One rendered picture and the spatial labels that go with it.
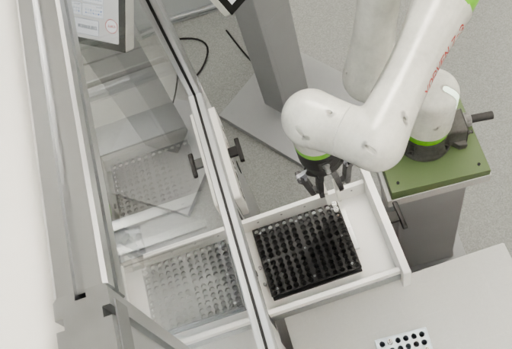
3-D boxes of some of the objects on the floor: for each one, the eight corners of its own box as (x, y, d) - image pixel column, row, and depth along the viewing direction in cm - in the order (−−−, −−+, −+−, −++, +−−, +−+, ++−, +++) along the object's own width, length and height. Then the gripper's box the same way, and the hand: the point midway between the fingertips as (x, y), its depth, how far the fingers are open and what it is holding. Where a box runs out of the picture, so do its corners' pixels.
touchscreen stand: (376, 94, 280) (365, -98, 191) (314, 174, 268) (271, 11, 179) (282, 45, 301) (233, -147, 212) (220, 118, 289) (142, -53, 200)
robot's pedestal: (442, 194, 254) (458, 85, 188) (470, 267, 239) (497, 177, 173) (366, 214, 256) (354, 113, 190) (388, 288, 241) (385, 206, 175)
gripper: (291, 180, 134) (308, 222, 155) (361, 155, 134) (369, 200, 154) (280, 149, 138) (298, 194, 159) (348, 125, 137) (357, 174, 158)
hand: (331, 192), depth 153 cm, fingers closed
